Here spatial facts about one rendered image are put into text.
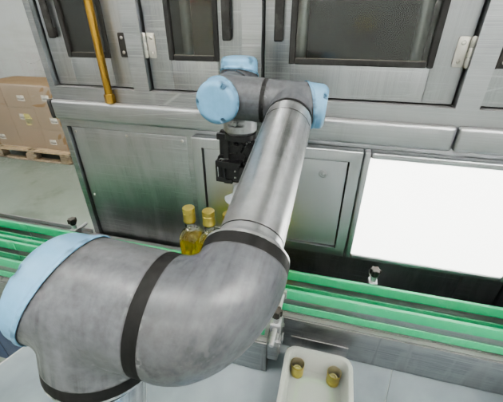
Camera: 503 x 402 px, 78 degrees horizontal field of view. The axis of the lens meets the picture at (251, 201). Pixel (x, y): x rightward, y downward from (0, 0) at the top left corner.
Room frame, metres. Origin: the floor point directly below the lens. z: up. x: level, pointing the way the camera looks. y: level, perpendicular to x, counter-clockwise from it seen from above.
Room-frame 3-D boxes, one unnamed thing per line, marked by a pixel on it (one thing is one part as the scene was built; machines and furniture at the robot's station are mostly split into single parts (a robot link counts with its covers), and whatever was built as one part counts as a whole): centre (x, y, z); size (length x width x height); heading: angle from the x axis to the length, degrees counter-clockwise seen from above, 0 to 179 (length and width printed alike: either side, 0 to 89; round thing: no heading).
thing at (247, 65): (0.67, 0.03, 1.49); 0.09 x 0.08 x 0.11; 166
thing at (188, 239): (0.72, 0.17, 0.99); 0.06 x 0.06 x 0.21; 74
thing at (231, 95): (0.57, 0.03, 1.48); 0.11 x 0.11 x 0.08; 76
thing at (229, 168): (0.68, 0.03, 1.33); 0.09 x 0.08 x 0.12; 75
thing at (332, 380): (0.47, -0.22, 0.79); 0.04 x 0.04 x 0.04
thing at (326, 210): (0.74, -0.27, 1.15); 0.90 x 0.03 x 0.34; 75
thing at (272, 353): (0.54, -0.07, 0.85); 0.09 x 0.04 x 0.07; 165
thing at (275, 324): (0.53, -0.07, 0.95); 0.17 x 0.03 x 0.12; 165
